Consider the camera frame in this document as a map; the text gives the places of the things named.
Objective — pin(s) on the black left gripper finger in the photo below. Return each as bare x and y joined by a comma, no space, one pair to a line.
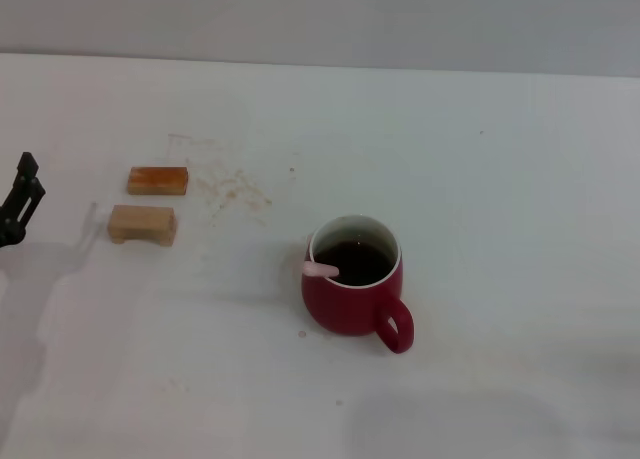
27,164

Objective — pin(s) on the red ceramic coffee cup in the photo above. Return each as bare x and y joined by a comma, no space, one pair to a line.
340,309

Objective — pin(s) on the plain notched wooden block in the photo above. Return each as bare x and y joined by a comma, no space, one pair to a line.
142,221

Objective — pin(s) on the stained wooden block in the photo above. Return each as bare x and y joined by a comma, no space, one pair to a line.
157,181

